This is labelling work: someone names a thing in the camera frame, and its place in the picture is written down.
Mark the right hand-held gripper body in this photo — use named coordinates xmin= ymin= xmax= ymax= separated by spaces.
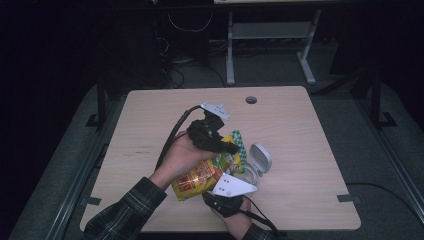
xmin=202 ymin=172 xmax=258 ymax=219

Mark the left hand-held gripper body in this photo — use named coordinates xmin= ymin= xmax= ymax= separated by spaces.
xmin=186 ymin=102 xmax=231 ymax=154

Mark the clear jar with grey lid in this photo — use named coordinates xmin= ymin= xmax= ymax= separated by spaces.
xmin=239 ymin=143 xmax=273 ymax=186

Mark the yellow seasoning pouch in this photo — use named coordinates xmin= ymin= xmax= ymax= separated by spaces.
xmin=170 ymin=129 xmax=248 ymax=202

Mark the person's right hand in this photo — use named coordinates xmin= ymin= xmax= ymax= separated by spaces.
xmin=213 ymin=197 xmax=254 ymax=240

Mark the person's left hand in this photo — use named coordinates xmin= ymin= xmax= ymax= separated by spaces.
xmin=148 ymin=131 xmax=219 ymax=191

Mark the black metal stand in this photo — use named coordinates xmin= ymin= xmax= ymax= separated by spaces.
xmin=85 ymin=76 xmax=108 ymax=128
xmin=369 ymin=69 xmax=398 ymax=128

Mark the grey tape piece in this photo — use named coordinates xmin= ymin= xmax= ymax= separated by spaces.
xmin=337 ymin=194 xmax=362 ymax=204
xmin=80 ymin=196 xmax=102 ymax=206

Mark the right hand-held gripper black cable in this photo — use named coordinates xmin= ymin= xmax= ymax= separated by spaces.
xmin=243 ymin=195 xmax=282 ymax=236

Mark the white metal desk frame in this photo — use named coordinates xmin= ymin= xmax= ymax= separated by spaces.
xmin=225 ymin=9 xmax=323 ymax=86

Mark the white hanging cable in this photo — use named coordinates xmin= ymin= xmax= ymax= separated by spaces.
xmin=167 ymin=12 xmax=214 ymax=33

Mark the grey metal rail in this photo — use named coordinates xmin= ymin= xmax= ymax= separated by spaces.
xmin=43 ymin=96 xmax=128 ymax=240
xmin=354 ymin=98 xmax=424 ymax=218

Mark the black floor cable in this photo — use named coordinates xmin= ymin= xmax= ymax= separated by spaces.
xmin=346 ymin=182 xmax=424 ymax=218

